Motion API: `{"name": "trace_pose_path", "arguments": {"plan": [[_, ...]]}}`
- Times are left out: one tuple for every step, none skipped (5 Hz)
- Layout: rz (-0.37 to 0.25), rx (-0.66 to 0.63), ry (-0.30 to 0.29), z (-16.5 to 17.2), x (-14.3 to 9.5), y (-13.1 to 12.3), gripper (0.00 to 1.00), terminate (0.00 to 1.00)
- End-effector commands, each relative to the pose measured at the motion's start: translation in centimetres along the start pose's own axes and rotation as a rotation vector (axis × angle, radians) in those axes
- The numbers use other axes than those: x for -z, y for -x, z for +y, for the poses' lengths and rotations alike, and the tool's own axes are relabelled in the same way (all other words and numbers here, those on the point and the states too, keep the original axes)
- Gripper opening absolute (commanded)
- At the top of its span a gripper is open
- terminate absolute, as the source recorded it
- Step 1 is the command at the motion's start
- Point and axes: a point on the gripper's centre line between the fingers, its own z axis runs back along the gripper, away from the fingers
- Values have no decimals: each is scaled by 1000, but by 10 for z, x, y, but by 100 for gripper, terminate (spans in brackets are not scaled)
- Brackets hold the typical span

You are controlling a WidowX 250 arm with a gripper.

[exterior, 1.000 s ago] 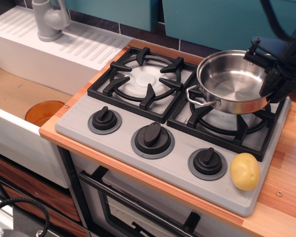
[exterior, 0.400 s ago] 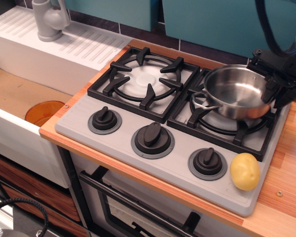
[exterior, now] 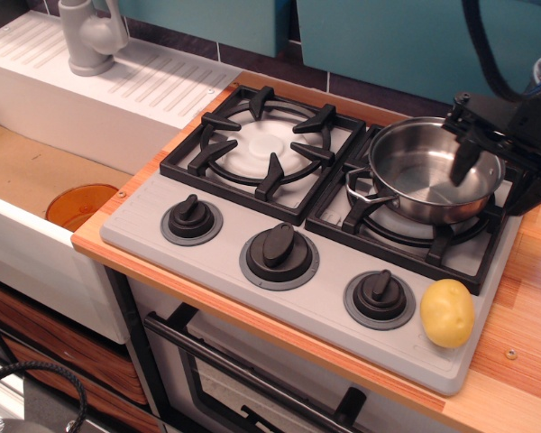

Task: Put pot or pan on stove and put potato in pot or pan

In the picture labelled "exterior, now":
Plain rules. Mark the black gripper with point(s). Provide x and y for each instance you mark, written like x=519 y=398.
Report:
x=509 y=130

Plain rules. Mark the stainless steel pot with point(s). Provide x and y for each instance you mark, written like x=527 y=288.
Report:
x=409 y=166

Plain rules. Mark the yellow potato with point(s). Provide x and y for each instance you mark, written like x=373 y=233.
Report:
x=447 y=313

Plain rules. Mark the black right stove knob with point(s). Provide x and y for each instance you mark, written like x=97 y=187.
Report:
x=379 y=300

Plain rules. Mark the black stove knob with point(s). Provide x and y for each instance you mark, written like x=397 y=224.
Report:
x=191 y=222
x=379 y=300
x=279 y=259

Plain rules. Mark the black middle stove knob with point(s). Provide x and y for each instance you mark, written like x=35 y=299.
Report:
x=279 y=259

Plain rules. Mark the grey toy stove top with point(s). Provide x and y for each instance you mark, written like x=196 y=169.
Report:
x=317 y=307

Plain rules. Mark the black left stove knob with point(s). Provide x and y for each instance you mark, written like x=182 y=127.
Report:
x=191 y=222

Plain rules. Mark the black right burner grate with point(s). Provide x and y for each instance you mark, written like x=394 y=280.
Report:
x=465 y=251

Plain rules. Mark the black burner grate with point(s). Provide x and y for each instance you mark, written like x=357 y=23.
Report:
x=268 y=153
x=465 y=251

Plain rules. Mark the black left burner grate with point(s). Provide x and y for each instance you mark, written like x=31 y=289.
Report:
x=268 y=153

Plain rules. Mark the grey toy faucet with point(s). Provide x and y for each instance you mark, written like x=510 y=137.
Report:
x=92 y=41

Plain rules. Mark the orange plastic sink drain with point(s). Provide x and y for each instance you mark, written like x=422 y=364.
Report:
x=72 y=208

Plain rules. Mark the wooden drawer fronts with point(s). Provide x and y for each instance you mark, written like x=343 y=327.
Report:
x=32 y=332

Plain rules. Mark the white toy sink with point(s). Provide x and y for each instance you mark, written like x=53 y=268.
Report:
x=59 y=130

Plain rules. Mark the oven door with handle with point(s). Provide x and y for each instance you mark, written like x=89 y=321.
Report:
x=232 y=381

